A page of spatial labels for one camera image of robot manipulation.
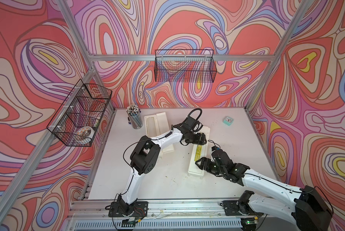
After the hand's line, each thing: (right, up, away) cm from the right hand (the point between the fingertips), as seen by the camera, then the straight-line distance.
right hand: (200, 169), depth 82 cm
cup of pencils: (-42, +31, +14) cm, 54 cm away
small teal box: (+27, +28, +28) cm, 48 cm away
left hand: (+4, +14, +9) cm, 17 cm away
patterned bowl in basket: (-60, +21, -10) cm, 65 cm away
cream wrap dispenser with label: (-27, +25, +17) cm, 41 cm away
